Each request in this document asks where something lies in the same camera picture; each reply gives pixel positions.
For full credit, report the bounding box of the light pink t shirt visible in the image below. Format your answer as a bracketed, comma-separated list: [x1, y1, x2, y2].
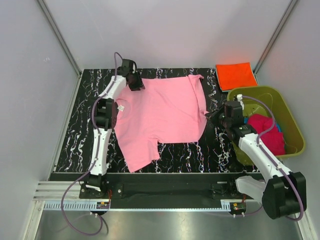
[114, 74, 207, 173]

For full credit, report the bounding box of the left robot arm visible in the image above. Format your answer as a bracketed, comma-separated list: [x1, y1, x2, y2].
[85, 59, 145, 198]

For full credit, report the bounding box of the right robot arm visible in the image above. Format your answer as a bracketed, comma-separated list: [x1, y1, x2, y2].
[205, 100, 307, 222]

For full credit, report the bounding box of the blue t shirt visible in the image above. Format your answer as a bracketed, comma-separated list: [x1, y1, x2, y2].
[243, 117, 283, 133]

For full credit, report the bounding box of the black marbled table mat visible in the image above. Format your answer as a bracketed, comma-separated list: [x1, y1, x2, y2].
[53, 67, 258, 174]

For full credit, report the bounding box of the folded orange t shirt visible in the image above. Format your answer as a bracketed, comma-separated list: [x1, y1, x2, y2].
[215, 62, 258, 92]

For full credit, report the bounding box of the olive green plastic bin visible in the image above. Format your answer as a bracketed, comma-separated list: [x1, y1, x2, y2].
[227, 85, 305, 159]

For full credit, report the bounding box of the magenta t shirt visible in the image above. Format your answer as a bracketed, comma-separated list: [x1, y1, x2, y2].
[247, 114, 286, 156]

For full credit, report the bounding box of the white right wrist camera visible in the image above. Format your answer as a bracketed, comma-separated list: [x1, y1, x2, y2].
[234, 94, 245, 110]

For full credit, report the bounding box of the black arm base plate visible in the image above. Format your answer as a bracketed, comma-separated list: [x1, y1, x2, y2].
[79, 173, 244, 211]

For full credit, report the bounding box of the aluminium frame rail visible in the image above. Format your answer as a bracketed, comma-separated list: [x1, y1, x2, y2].
[34, 181, 228, 200]

